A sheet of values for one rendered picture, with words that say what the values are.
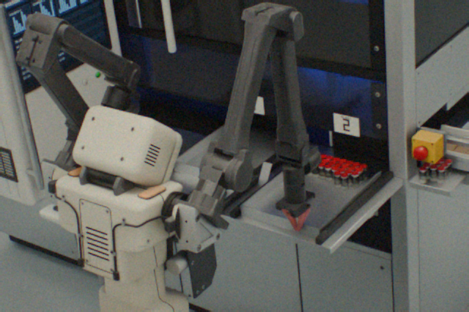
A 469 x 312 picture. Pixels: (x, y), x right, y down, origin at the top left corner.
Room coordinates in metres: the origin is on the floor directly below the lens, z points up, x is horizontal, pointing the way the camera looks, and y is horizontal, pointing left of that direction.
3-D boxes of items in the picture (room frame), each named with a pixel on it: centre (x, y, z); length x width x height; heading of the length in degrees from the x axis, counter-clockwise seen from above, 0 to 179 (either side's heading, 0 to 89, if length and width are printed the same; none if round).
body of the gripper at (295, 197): (2.26, -0.16, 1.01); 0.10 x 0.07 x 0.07; 141
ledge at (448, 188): (2.48, -0.60, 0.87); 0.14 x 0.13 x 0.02; 140
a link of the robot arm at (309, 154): (2.29, -0.18, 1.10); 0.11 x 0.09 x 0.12; 142
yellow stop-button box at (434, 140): (2.46, -0.56, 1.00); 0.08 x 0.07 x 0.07; 140
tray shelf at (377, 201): (2.58, -0.11, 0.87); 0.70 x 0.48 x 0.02; 50
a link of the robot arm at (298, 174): (2.27, -0.16, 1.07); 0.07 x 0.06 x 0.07; 142
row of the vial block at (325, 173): (2.52, -0.29, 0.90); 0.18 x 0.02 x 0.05; 50
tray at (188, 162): (2.74, -0.03, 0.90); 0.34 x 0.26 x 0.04; 140
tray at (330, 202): (2.44, -0.22, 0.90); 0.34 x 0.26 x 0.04; 140
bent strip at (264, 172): (2.52, -0.06, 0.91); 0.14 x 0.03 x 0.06; 141
